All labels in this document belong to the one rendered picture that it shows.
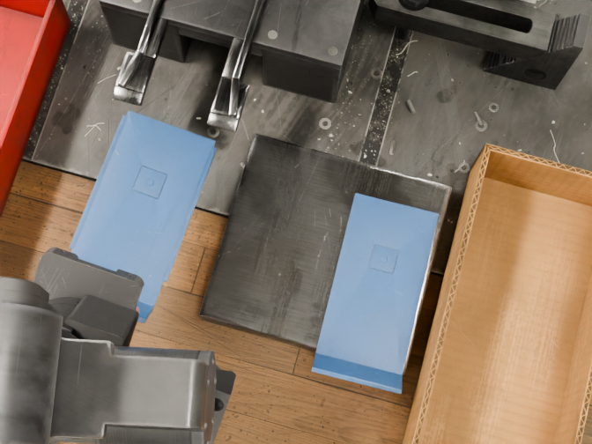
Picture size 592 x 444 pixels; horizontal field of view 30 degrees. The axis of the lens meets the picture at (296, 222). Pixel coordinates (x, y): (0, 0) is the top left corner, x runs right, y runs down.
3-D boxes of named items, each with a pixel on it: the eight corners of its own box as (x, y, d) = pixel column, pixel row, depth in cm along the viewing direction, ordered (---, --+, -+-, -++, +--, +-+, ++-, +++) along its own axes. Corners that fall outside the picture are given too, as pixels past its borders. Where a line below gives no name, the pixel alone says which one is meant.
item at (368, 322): (309, 375, 87) (311, 371, 84) (354, 194, 91) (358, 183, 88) (396, 397, 86) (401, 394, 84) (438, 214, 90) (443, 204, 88)
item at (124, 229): (53, 298, 80) (48, 290, 77) (129, 112, 84) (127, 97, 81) (144, 330, 80) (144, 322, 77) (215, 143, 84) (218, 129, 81)
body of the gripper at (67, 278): (148, 276, 70) (126, 311, 63) (101, 417, 72) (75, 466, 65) (50, 242, 70) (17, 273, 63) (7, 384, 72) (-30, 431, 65)
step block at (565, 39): (483, 70, 96) (504, 26, 87) (490, 40, 97) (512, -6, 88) (555, 90, 96) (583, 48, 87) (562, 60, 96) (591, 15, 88)
